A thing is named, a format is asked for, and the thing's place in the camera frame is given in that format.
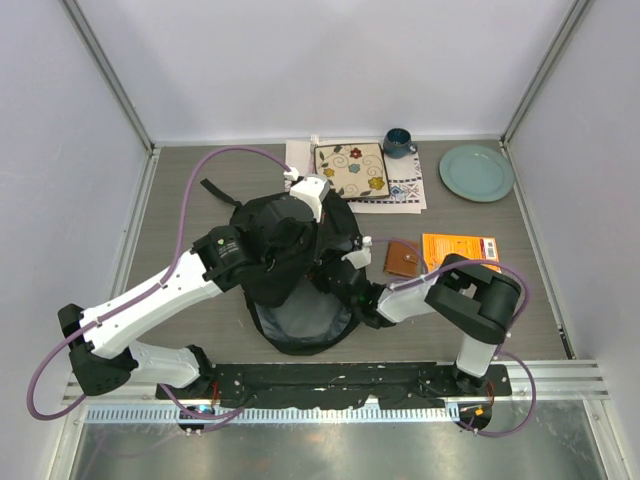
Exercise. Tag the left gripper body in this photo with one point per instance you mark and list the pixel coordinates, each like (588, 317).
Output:
(308, 242)

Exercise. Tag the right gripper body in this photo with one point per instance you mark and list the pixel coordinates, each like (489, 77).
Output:
(321, 279)

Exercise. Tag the black student backpack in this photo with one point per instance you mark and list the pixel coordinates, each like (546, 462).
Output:
(286, 306)

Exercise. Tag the orange paperback book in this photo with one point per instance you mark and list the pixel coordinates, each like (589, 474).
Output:
(437, 246)

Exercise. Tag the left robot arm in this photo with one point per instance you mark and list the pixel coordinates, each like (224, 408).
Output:
(104, 347)

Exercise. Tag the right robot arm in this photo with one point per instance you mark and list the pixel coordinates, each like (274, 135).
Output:
(482, 298)

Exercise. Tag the brown leather wallet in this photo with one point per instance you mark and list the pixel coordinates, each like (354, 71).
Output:
(403, 259)

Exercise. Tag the square floral ceramic plate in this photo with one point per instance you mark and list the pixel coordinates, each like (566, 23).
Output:
(355, 170)

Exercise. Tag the dark blue ceramic mug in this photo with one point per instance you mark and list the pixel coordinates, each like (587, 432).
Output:
(398, 143)

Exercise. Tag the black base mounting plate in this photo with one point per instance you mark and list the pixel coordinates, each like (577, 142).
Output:
(338, 386)

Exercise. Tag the round teal plate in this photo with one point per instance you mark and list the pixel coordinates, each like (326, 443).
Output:
(477, 173)

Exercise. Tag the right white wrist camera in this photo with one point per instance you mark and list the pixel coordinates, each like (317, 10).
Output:
(361, 257)

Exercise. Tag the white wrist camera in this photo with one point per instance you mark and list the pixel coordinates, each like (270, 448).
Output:
(312, 190)
(361, 257)

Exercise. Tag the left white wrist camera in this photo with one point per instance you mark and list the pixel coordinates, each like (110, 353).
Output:
(312, 190)

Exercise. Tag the slotted cable duct rail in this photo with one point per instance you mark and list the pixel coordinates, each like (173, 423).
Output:
(370, 412)

